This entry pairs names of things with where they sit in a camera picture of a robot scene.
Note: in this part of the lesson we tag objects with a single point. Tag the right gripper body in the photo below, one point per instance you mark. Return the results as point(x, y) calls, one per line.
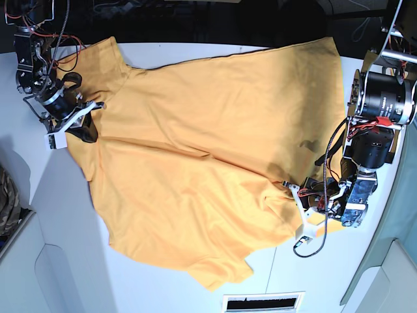
point(65, 106)

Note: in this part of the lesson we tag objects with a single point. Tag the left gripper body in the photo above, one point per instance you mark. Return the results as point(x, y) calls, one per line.
point(313, 199)

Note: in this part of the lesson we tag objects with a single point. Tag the yellow orange t-shirt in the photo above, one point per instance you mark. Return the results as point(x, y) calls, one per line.
point(186, 172)

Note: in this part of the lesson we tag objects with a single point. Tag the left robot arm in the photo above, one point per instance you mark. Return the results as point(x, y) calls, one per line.
point(382, 102)

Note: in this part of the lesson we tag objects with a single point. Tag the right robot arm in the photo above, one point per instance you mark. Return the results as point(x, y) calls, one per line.
point(36, 50)

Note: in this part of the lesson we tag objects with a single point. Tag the camouflage cloth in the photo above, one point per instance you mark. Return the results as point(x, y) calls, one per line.
point(10, 204)

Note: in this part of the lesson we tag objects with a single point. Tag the white floor vent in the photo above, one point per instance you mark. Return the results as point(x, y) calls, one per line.
point(263, 303)

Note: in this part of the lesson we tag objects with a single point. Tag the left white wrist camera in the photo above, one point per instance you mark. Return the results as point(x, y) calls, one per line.
point(306, 232)

